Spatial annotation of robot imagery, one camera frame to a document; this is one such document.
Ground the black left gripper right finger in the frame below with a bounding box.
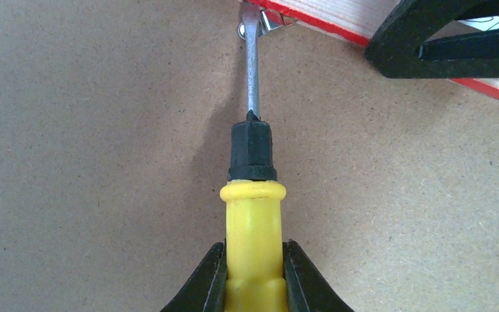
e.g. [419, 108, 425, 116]
[283, 240, 353, 312]

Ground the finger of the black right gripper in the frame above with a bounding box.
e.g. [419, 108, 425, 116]
[364, 0, 499, 79]

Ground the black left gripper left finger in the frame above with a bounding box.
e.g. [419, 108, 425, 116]
[161, 242, 227, 312]

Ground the yellow handled screwdriver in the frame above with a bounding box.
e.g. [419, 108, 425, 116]
[220, 1, 288, 311]

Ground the red picture frame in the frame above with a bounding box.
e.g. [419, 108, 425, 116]
[0, 1, 499, 311]

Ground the metal frame retaining clip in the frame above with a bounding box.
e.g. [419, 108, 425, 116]
[258, 8, 299, 37]

